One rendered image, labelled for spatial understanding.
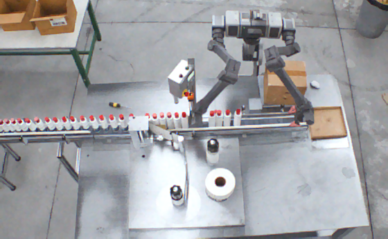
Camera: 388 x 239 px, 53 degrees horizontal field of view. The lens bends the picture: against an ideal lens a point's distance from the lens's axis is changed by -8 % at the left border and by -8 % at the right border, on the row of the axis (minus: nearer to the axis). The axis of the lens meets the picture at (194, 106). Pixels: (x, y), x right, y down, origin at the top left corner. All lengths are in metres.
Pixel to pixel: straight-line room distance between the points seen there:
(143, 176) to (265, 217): 0.91
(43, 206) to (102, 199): 1.17
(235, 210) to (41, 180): 2.09
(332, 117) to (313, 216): 0.84
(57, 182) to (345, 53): 3.43
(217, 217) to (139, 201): 0.56
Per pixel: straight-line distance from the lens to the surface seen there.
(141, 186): 2.98
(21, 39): 4.19
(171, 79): 2.66
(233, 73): 2.51
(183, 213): 2.88
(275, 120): 3.21
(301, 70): 3.20
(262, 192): 3.01
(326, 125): 3.33
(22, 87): 4.86
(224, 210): 2.90
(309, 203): 3.05
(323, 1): 5.42
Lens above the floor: 3.66
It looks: 59 degrees down
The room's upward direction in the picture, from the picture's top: 3 degrees counter-clockwise
